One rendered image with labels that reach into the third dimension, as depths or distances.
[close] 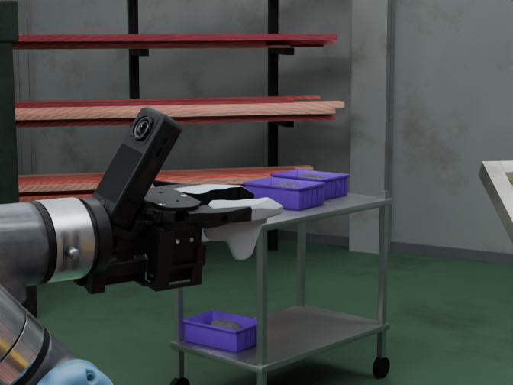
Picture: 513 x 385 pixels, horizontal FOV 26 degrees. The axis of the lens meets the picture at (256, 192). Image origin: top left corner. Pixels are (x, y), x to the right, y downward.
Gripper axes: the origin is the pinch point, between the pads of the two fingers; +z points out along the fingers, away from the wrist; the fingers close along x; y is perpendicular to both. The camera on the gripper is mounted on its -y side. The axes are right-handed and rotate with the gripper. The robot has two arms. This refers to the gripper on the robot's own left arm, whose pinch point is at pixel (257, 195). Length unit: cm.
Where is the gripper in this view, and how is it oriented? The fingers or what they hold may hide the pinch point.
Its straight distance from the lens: 113.7
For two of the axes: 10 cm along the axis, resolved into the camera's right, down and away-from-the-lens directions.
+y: -0.8, 9.6, 2.6
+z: 8.0, -0.9, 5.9
